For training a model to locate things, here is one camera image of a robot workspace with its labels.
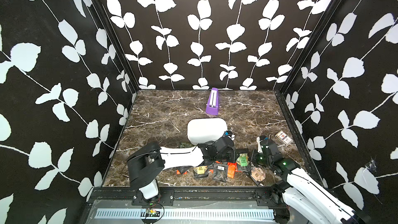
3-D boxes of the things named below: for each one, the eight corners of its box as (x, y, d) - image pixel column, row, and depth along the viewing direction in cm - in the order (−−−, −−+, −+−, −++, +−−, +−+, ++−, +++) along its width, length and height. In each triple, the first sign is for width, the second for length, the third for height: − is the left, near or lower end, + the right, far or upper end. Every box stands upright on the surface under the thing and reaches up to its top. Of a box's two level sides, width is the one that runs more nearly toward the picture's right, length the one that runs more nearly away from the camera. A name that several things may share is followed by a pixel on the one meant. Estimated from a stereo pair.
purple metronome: (205, 115, 108) (206, 97, 94) (205, 106, 114) (205, 87, 99) (217, 115, 109) (219, 97, 94) (216, 106, 114) (218, 87, 99)
